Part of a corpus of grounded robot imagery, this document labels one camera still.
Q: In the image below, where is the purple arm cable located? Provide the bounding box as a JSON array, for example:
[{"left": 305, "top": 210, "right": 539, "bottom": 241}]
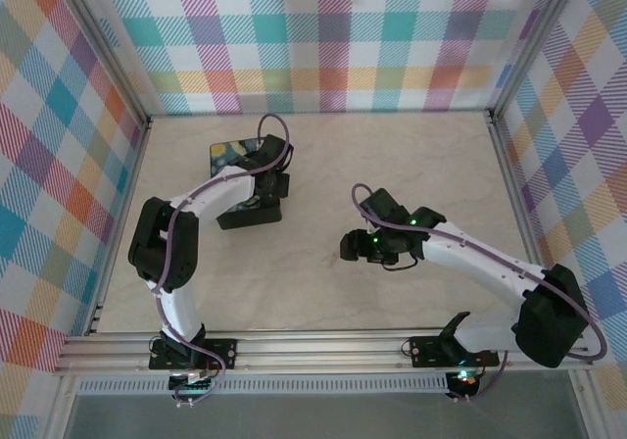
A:
[
  {"left": 351, "top": 182, "right": 611, "bottom": 404},
  {"left": 151, "top": 113, "right": 295, "bottom": 409}
]

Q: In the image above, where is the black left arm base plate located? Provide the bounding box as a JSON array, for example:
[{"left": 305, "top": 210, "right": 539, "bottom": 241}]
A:
[{"left": 149, "top": 338, "right": 239, "bottom": 371}]

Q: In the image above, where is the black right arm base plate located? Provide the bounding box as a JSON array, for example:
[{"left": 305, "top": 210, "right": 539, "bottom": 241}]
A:
[{"left": 410, "top": 335, "right": 501, "bottom": 367}]

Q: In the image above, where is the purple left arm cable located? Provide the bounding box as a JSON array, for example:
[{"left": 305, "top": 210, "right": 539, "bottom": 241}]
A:
[{"left": 151, "top": 113, "right": 295, "bottom": 409}]

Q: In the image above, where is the aluminium frame post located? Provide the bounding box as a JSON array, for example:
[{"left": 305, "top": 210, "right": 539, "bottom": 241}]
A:
[
  {"left": 57, "top": 0, "right": 154, "bottom": 129},
  {"left": 487, "top": 0, "right": 592, "bottom": 124}
]

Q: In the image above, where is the grey slotted cable duct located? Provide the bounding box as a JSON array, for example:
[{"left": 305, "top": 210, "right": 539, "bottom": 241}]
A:
[{"left": 76, "top": 377, "right": 451, "bottom": 397}]

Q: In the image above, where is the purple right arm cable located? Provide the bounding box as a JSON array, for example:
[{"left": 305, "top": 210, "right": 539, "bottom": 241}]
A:
[{"left": 351, "top": 182, "right": 611, "bottom": 404}]

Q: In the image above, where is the aluminium table side rail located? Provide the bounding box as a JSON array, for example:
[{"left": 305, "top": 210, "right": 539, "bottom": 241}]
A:
[
  {"left": 83, "top": 118, "right": 154, "bottom": 337},
  {"left": 484, "top": 110, "right": 564, "bottom": 332}
]

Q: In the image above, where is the black box with painted lid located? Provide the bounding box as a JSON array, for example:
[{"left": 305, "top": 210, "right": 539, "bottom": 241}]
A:
[{"left": 209, "top": 137, "right": 284, "bottom": 231}]

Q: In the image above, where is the long aluminium mounting rail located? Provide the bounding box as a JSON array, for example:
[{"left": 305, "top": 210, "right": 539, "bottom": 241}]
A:
[{"left": 52, "top": 328, "right": 595, "bottom": 377}]

